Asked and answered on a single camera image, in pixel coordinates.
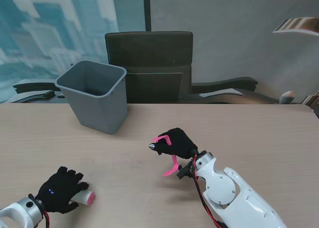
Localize black office chair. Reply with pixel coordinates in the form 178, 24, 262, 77
104, 31, 194, 104

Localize brown white curved shelf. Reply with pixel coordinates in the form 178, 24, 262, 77
272, 17, 319, 36

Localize black curved panel stack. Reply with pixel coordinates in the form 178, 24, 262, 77
12, 78, 60, 94

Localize red black arm cables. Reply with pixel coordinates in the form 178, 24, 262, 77
42, 210, 52, 228
191, 153, 225, 228

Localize white lint roller refill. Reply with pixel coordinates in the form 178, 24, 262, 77
69, 190, 96, 206

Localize wooden furniture corner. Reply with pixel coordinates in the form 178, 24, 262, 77
301, 94, 319, 105

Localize red black right arm cables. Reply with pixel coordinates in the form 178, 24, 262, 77
191, 153, 225, 228

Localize white paper sheet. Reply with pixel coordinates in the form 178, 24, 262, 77
198, 88, 244, 98

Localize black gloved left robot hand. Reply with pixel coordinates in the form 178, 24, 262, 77
34, 166, 90, 215

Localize pink lint roller handle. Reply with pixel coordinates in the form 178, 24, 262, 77
151, 135, 179, 177

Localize grey plastic waste bin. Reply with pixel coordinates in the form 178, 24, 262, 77
55, 60, 129, 135

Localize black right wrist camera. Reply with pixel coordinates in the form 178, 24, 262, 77
176, 163, 194, 180

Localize black window post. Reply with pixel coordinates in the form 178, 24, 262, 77
143, 0, 152, 32

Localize grey orange round object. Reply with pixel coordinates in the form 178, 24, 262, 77
279, 90, 296, 104

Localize red black left arm cables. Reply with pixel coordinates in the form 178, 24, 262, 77
42, 210, 52, 228

